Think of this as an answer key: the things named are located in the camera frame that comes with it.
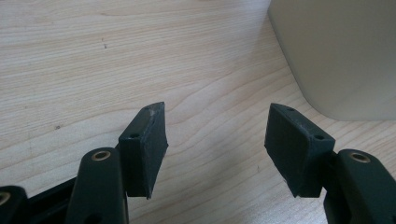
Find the cream square container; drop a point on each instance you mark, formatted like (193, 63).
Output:
(339, 53)

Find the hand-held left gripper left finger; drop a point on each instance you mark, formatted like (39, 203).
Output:
(143, 149)

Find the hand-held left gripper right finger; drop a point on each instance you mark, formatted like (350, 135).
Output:
(295, 146)

